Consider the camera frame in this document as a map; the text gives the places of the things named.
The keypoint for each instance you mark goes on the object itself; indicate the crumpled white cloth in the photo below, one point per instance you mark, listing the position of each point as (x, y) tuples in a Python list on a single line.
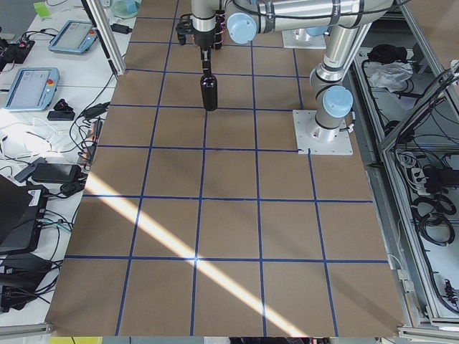
[(393, 76)]

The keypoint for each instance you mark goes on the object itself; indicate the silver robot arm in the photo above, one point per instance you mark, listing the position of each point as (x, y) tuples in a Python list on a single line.
[(347, 21), (306, 34)]

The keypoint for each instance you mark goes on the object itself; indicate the upper blue teach pendant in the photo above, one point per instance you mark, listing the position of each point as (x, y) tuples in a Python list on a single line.
[(76, 37)]

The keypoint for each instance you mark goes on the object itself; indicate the dark glass wine bottle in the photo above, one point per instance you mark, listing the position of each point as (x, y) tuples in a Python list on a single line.
[(209, 90)]

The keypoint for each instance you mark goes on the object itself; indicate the white power strip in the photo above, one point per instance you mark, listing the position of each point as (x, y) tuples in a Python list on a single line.
[(413, 173)]

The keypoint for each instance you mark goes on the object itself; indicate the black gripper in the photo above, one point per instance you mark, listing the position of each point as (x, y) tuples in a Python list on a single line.
[(204, 41)]

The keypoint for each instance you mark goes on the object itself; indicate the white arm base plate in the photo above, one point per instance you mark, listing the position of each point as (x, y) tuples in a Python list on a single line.
[(289, 41), (312, 139)]

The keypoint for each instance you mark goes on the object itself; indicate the lower blue teach pendant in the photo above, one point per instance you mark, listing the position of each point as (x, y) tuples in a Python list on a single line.
[(32, 89)]

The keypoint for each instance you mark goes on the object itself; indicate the small black box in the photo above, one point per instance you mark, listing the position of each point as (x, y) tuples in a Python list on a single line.
[(60, 116)]

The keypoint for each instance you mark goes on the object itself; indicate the aluminium frame post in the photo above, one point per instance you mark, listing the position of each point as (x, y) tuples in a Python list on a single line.
[(97, 16)]

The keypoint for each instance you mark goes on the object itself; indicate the black laptop computer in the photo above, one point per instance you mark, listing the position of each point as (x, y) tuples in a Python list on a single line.
[(22, 208)]

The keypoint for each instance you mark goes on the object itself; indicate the green bowl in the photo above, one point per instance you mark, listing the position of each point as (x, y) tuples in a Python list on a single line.
[(125, 9)]

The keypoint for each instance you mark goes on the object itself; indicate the green sticky note pad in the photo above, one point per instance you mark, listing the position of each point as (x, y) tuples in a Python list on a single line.
[(41, 9)]

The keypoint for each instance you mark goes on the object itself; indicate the blue teach pendant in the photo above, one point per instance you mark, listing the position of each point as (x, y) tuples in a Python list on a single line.
[(32, 89), (76, 37)]

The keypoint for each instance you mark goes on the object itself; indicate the aluminium side frame rail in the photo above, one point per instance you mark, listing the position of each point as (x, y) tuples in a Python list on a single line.
[(421, 232)]

